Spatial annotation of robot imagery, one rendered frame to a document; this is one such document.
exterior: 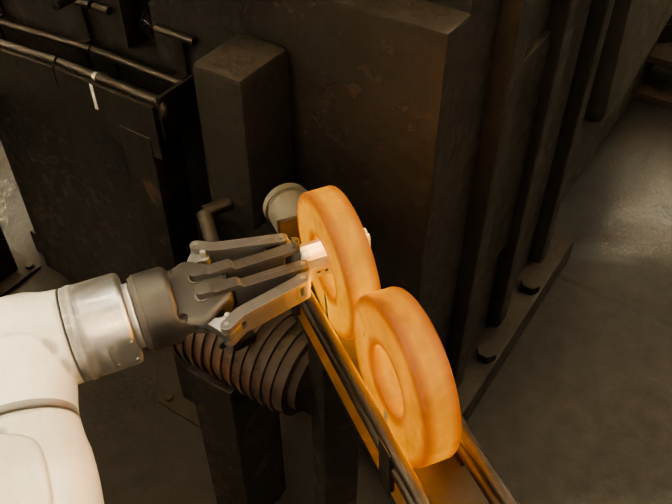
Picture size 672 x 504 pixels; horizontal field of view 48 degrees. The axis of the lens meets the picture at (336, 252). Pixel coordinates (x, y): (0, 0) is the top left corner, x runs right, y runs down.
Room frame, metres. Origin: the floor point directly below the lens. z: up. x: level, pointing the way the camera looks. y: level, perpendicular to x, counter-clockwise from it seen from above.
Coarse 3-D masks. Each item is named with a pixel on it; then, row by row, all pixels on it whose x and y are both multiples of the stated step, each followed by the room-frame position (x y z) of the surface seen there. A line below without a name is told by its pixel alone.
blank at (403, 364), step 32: (384, 320) 0.41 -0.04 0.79; (416, 320) 0.40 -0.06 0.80; (384, 352) 0.43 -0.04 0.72; (416, 352) 0.37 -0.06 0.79; (384, 384) 0.41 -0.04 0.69; (416, 384) 0.35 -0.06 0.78; (448, 384) 0.35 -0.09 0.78; (384, 416) 0.39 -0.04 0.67; (416, 416) 0.34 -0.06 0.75; (448, 416) 0.34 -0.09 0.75; (416, 448) 0.34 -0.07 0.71; (448, 448) 0.33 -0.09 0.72
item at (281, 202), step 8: (288, 184) 0.70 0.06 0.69; (296, 184) 0.71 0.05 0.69; (272, 192) 0.70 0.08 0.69; (280, 192) 0.69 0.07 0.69; (288, 192) 0.69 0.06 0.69; (296, 192) 0.69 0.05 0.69; (264, 200) 0.69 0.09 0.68; (272, 200) 0.69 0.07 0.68; (280, 200) 0.68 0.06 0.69; (288, 200) 0.68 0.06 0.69; (296, 200) 0.67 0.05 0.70; (264, 208) 0.69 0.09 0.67; (272, 208) 0.68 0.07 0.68; (280, 208) 0.67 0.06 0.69; (288, 208) 0.66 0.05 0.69; (296, 208) 0.66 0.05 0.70; (272, 216) 0.67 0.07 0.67; (280, 216) 0.66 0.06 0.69; (288, 216) 0.65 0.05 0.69; (272, 224) 0.67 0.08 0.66
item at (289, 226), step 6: (294, 216) 0.62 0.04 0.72; (282, 222) 0.61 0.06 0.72; (288, 222) 0.61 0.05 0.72; (294, 222) 0.61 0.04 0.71; (282, 228) 0.61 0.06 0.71; (288, 228) 0.61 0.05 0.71; (294, 228) 0.61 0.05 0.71; (288, 234) 0.61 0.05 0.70; (294, 234) 0.61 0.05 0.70; (300, 240) 0.61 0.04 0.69
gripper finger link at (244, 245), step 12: (228, 240) 0.56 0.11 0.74; (240, 240) 0.56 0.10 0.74; (252, 240) 0.55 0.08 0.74; (264, 240) 0.55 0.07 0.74; (276, 240) 0.55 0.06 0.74; (192, 252) 0.55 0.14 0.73; (216, 252) 0.54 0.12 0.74; (228, 252) 0.54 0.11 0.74; (240, 252) 0.55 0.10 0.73; (252, 252) 0.55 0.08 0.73
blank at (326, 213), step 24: (312, 192) 0.58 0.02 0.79; (336, 192) 0.57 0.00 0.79; (312, 216) 0.56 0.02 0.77; (336, 216) 0.53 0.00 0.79; (336, 240) 0.51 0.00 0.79; (360, 240) 0.51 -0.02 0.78; (336, 264) 0.50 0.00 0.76; (360, 264) 0.49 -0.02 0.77; (336, 288) 0.51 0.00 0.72; (360, 288) 0.48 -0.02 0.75; (336, 312) 0.51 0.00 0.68
